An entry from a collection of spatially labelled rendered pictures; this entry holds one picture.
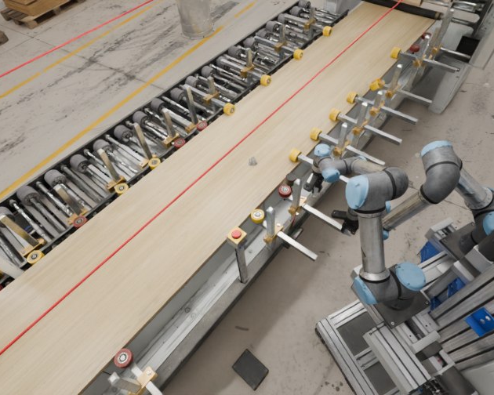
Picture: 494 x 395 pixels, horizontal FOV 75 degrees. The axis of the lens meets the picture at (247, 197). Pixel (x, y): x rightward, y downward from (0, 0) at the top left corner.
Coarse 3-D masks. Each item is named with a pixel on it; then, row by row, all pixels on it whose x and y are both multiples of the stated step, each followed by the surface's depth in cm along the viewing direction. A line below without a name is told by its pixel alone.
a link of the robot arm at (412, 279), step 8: (400, 264) 131; (408, 264) 131; (392, 272) 131; (400, 272) 128; (408, 272) 128; (416, 272) 129; (400, 280) 127; (408, 280) 126; (416, 280) 127; (424, 280) 127; (400, 288) 127; (408, 288) 127; (416, 288) 126; (400, 296) 129; (408, 296) 132
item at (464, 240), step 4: (468, 232) 156; (464, 236) 156; (468, 236) 154; (472, 236) 150; (460, 240) 157; (464, 240) 156; (468, 240) 153; (472, 240) 150; (460, 244) 157; (464, 244) 154; (468, 244) 152; (472, 244) 151; (476, 244) 149; (460, 248) 157; (464, 248) 154; (468, 248) 153; (472, 248) 151; (464, 252) 155
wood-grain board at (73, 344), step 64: (320, 64) 281; (384, 64) 275; (320, 128) 234; (128, 192) 209; (192, 192) 206; (256, 192) 203; (64, 256) 184; (128, 256) 181; (192, 256) 179; (0, 320) 164; (64, 320) 162; (128, 320) 160; (0, 384) 147; (64, 384) 145
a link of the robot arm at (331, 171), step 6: (318, 162) 159; (324, 162) 156; (330, 162) 155; (336, 162) 155; (342, 162) 155; (324, 168) 155; (330, 168) 153; (336, 168) 154; (342, 168) 154; (324, 174) 155; (330, 174) 152; (336, 174) 153; (342, 174) 156; (330, 180) 155; (336, 180) 156
